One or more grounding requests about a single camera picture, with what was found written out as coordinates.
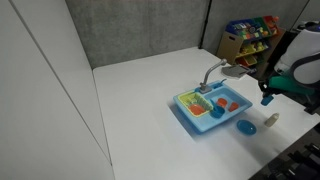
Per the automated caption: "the grey metal mounting plate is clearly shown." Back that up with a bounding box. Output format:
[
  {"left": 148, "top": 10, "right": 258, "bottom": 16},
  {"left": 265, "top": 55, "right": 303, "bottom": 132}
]
[{"left": 221, "top": 65, "right": 249, "bottom": 78}]

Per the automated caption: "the orange toy cup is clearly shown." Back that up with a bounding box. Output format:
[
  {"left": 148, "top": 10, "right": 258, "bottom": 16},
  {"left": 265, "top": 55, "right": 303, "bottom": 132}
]
[
  {"left": 217, "top": 98, "right": 228, "bottom": 108},
  {"left": 228, "top": 102, "right": 239, "bottom": 112}
]

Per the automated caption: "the light blue toy sink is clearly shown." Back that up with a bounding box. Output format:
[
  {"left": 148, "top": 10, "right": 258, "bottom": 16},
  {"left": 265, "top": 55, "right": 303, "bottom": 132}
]
[{"left": 173, "top": 81, "right": 252, "bottom": 134}]

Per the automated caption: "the black tripod pole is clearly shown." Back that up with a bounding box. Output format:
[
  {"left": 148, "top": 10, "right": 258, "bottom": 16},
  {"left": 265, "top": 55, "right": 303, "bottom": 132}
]
[{"left": 198, "top": 0, "right": 213, "bottom": 49}]

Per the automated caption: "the grey toy faucet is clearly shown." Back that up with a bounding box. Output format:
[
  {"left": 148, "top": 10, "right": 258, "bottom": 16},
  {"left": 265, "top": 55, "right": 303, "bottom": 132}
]
[{"left": 199, "top": 59, "right": 227, "bottom": 94}]

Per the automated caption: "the orange toy plate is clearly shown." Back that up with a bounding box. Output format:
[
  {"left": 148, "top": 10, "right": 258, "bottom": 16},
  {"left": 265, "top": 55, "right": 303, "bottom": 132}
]
[{"left": 189, "top": 104, "right": 205, "bottom": 115}]

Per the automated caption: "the black equipment foreground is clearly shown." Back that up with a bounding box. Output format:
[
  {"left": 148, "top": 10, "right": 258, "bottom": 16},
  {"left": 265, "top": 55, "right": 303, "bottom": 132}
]
[{"left": 249, "top": 125, "right": 320, "bottom": 180}]

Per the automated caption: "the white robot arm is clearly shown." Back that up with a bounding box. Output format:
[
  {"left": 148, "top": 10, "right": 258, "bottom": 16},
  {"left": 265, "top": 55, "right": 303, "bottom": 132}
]
[{"left": 258, "top": 25, "right": 320, "bottom": 115}]

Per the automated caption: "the wooden toy shelf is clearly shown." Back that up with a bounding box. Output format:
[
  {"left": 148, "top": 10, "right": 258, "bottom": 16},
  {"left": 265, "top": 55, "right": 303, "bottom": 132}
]
[{"left": 216, "top": 15, "right": 284, "bottom": 67}]

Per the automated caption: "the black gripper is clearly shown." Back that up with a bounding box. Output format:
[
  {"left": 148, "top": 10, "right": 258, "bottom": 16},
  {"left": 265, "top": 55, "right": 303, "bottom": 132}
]
[{"left": 258, "top": 81, "right": 269, "bottom": 95}]

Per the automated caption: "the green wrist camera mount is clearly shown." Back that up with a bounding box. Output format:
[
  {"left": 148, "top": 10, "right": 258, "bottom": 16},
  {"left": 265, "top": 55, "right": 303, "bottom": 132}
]
[{"left": 268, "top": 76, "right": 315, "bottom": 95}]

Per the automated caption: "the blue round plate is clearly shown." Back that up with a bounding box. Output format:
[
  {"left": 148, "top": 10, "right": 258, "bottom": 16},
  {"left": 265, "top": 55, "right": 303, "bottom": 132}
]
[{"left": 237, "top": 120, "right": 257, "bottom": 136}]

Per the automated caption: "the yellow-green dish rack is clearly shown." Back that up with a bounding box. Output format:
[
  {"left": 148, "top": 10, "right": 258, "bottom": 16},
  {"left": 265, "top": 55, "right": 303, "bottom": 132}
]
[{"left": 178, "top": 91, "right": 213, "bottom": 117}]

